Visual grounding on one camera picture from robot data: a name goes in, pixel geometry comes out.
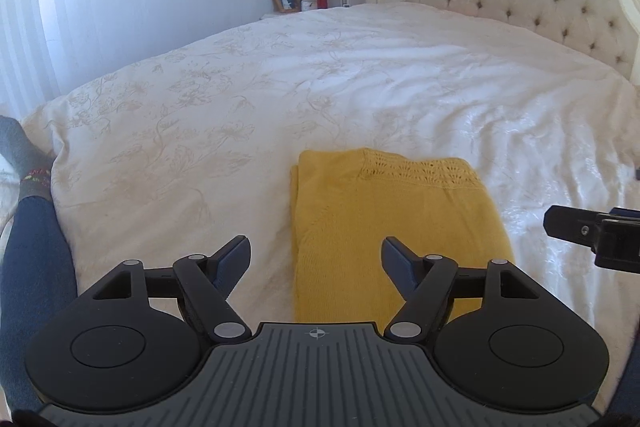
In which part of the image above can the yellow knitted sweater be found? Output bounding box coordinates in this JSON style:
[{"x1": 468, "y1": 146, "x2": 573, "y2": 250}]
[{"x1": 291, "y1": 148, "x2": 514, "y2": 329}]

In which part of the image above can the white floral bedspread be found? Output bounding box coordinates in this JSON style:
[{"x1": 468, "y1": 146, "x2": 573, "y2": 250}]
[{"x1": 25, "y1": 3, "x2": 639, "y2": 348}]

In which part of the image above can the blue jeans left leg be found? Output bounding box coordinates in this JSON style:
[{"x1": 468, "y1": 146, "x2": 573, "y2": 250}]
[{"x1": 1, "y1": 196, "x2": 77, "y2": 411}]

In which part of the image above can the wooden picture frame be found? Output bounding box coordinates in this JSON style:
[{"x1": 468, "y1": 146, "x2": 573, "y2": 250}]
[{"x1": 272, "y1": 0, "x2": 300, "y2": 13}]

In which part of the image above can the small alarm clock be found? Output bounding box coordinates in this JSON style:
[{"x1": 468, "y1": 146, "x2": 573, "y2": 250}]
[{"x1": 300, "y1": 0, "x2": 318, "y2": 12}]

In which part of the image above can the grey sock foot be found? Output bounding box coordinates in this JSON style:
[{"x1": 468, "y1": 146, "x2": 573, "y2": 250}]
[{"x1": 1, "y1": 116, "x2": 54, "y2": 202}]

